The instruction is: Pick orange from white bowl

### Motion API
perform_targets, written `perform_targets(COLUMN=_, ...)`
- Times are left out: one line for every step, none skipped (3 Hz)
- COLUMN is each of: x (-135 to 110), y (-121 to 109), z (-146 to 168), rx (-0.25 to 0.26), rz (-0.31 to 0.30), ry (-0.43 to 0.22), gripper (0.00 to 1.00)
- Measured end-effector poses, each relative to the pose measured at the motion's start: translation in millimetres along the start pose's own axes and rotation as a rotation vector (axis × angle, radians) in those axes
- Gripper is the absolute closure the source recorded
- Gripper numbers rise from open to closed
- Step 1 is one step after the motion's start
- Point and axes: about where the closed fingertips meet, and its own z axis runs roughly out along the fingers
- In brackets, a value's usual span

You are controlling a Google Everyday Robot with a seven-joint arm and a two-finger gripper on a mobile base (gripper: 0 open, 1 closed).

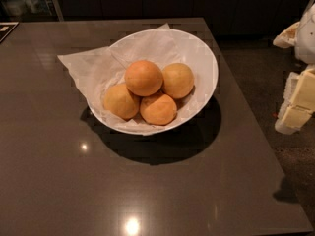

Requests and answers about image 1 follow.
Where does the white bowl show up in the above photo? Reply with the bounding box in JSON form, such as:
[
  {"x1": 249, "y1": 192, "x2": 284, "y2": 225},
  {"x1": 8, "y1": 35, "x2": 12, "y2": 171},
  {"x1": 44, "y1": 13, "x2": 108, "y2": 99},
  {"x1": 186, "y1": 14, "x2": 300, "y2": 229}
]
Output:
[{"x1": 86, "y1": 29, "x2": 220, "y2": 137}]

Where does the orange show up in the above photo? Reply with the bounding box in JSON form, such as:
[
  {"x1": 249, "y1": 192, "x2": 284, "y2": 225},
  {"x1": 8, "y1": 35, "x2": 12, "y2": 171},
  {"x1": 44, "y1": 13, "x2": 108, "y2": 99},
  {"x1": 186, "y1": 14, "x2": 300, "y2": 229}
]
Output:
[
  {"x1": 124, "y1": 60, "x2": 163, "y2": 96},
  {"x1": 103, "y1": 84, "x2": 140, "y2": 120},
  {"x1": 162, "y1": 63, "x2": 194, "y2": 99},
  {"x1": 140, "y1": 92, "x2": 177, "y2": 125}
]

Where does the dark framed object on table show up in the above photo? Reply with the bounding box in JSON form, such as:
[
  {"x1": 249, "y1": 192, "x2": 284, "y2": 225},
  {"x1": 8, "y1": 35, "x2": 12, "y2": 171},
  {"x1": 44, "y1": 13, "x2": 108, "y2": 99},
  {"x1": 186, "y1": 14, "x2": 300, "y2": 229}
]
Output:
[{"x1": 0, "y1": 22, "x2": 19, "y2": 43}]

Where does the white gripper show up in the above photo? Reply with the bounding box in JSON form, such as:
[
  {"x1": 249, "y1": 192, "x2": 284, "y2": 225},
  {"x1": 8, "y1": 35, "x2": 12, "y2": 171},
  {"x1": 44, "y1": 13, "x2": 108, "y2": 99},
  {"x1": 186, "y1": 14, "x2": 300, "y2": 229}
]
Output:
[{"x1": 273, "y1": 4, "x2": 315, "y2": 135}]

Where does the white paper liner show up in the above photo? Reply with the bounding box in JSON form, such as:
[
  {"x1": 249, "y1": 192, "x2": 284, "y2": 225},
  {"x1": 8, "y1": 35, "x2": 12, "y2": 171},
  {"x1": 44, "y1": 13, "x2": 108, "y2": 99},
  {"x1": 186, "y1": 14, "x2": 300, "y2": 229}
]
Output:
[{"x1": 58, "y1": 24, "x2": 181, "y2": 136}]

